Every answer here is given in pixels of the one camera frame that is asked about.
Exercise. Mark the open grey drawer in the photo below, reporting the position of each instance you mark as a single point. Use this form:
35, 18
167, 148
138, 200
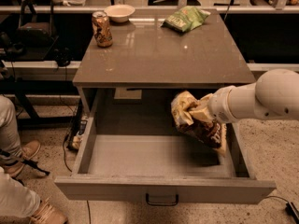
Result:
131, 148

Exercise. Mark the person's lower leg light trousers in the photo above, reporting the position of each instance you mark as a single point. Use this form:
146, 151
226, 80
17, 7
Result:
15, 199

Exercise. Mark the black drawer handle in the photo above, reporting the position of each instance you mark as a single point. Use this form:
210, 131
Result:
162, 200

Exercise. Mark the person's leg light trousers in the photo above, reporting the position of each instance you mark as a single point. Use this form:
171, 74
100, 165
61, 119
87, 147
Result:
9, 137
15, 199

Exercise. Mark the black adapter with cable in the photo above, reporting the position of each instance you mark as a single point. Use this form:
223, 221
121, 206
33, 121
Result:
290, 208

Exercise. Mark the tan upper shoe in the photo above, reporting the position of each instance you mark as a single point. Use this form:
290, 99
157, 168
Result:
28, 151

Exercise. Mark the green chip bag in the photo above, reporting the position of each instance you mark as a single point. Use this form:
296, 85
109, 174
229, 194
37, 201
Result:
186, 19

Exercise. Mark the tan lower shoe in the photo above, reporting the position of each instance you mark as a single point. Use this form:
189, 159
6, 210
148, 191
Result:
48, 214

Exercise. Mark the grey cabinet with counter top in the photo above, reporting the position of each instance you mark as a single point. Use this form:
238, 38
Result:
144, 54

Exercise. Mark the brown chip bag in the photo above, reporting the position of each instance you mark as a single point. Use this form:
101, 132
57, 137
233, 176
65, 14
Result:
211, 134

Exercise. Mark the brown soda can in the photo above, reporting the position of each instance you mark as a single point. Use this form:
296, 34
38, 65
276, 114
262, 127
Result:
101, 29

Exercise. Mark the black headphones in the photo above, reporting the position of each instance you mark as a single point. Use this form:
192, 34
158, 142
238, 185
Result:
62, 57

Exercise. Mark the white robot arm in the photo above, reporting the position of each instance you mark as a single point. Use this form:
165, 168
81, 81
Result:
275, 95

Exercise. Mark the person's upper leg light trousers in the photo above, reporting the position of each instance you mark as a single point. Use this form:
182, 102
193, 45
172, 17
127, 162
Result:
9, 137

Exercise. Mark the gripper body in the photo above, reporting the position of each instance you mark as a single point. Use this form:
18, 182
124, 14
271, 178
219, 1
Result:
219, 105

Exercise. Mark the power strip on floor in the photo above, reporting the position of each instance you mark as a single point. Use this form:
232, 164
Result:
77, 133

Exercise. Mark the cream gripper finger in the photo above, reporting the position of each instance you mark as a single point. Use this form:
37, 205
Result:
197, 113

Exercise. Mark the tan shoe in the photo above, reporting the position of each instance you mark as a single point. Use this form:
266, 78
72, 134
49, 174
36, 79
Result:
48, 214
28, 151

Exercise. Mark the white bowl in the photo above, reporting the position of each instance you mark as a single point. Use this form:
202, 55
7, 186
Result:
119, 13

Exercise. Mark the black bag on shelf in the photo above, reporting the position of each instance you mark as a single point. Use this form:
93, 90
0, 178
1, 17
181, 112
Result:
34, 33

